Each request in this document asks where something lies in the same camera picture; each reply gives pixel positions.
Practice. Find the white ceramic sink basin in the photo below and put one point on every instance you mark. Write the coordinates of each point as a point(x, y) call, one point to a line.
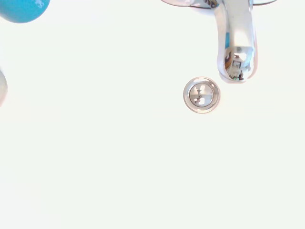
point(119, 155)

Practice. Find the chrome faucet spout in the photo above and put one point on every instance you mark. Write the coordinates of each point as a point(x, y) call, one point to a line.
point(240, 35)

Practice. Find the blue plastic bottle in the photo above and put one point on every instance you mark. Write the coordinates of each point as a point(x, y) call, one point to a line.
point(21, 9)

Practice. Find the chrome sink drain plug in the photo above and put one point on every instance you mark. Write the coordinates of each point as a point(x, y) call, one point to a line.
point(201, 95)

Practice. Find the white rounded object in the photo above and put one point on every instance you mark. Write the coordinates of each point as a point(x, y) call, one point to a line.
point(2, 88)

